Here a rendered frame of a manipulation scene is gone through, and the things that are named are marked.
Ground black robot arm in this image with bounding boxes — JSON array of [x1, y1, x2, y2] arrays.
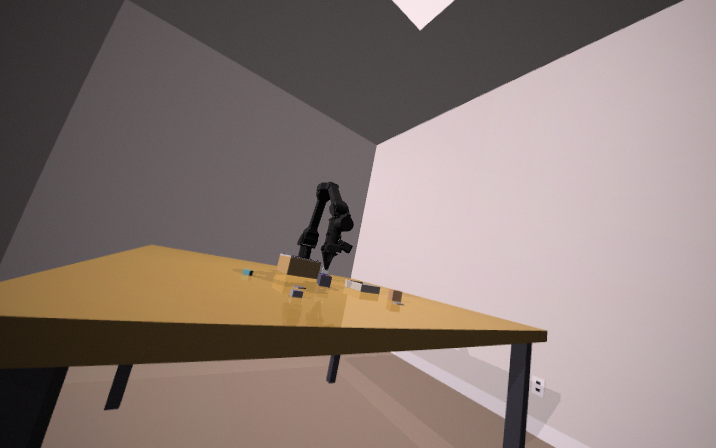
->
[[295, 182, 354, 259]]

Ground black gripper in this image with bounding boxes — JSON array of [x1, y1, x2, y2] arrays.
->
[[320, 230, 342, 270]]

